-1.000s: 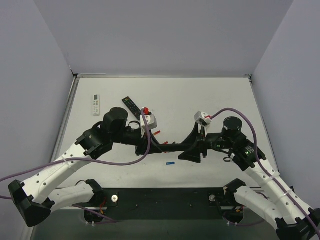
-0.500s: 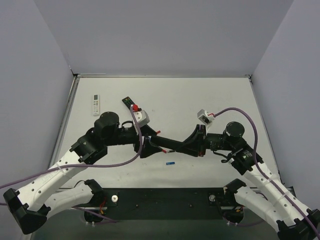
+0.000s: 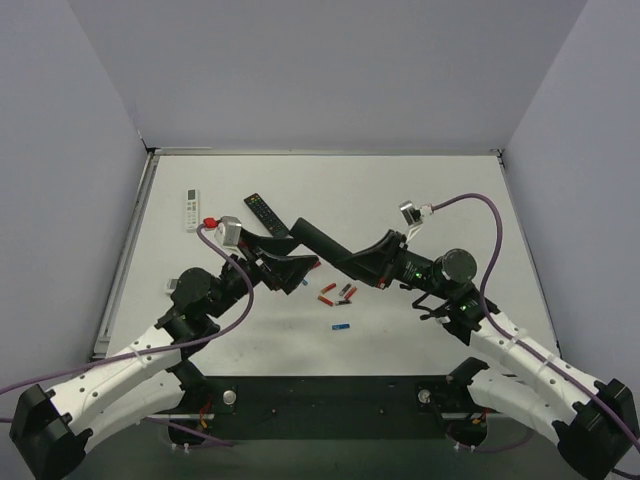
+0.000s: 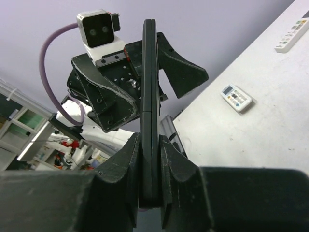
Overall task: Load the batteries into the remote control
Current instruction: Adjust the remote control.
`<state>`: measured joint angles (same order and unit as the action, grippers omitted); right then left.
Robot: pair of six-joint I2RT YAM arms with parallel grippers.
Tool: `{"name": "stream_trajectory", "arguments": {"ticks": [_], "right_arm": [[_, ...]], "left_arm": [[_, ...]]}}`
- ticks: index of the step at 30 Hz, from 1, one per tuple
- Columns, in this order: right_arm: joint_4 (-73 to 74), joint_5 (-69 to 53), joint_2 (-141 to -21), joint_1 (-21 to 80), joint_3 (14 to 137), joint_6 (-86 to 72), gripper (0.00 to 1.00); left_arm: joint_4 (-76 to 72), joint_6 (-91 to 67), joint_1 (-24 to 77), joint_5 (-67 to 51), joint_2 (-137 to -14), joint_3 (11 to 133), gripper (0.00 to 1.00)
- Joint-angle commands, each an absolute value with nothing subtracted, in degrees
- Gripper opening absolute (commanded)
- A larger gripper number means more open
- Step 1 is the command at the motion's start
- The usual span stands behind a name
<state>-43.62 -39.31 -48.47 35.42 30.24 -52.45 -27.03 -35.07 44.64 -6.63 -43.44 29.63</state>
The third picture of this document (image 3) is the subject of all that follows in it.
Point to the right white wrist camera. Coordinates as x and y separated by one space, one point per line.
414 216

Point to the red orange battery right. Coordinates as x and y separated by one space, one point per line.
350 293

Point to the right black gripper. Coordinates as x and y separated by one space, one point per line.
391 260

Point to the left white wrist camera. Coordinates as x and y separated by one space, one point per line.
227 230

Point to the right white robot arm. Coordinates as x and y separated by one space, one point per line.
592 423

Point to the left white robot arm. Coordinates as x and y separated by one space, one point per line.
54 428

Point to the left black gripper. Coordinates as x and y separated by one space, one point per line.
263 265

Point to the black TV remote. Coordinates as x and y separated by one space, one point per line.
266 216

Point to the black battery upright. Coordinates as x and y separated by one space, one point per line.
345 289

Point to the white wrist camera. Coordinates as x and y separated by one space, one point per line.
227 230
414 216

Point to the red battery middle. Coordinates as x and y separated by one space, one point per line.
328 288

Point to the white remote lying sideways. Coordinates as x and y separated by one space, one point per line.
170 286

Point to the red battery lower left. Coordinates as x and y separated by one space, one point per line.
325 300

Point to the white air conditioner remote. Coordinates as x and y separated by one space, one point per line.
191 210

